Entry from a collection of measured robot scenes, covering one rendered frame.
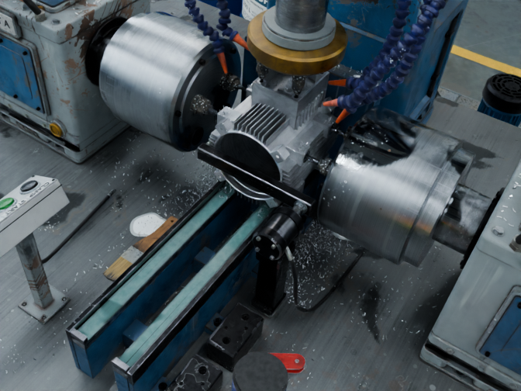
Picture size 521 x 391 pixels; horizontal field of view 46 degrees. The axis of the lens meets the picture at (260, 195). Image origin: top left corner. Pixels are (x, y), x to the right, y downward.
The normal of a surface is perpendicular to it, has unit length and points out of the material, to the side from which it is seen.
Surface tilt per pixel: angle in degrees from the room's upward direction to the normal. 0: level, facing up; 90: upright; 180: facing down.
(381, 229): 84
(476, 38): 0
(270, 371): 0
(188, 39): 2
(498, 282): 90
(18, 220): 66
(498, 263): 90
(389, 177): 43
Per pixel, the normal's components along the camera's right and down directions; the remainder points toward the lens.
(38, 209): 0.80, 0.12
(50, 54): -0.54, 0.57
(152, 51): -0.22, -0.28
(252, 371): 0.07, -0.69
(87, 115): 0.84, 0.44
